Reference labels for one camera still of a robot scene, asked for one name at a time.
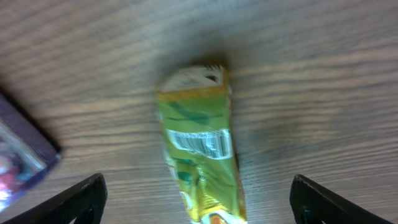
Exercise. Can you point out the red purple pad package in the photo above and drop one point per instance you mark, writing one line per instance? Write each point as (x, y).
(27, 154)

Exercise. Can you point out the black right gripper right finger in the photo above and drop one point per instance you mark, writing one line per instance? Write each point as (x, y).
(313, 203)

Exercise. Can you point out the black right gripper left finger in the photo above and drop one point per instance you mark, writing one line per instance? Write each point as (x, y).
(82, 203)

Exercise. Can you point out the green yellow juice carton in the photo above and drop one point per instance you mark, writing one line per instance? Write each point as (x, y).
(194, 110)

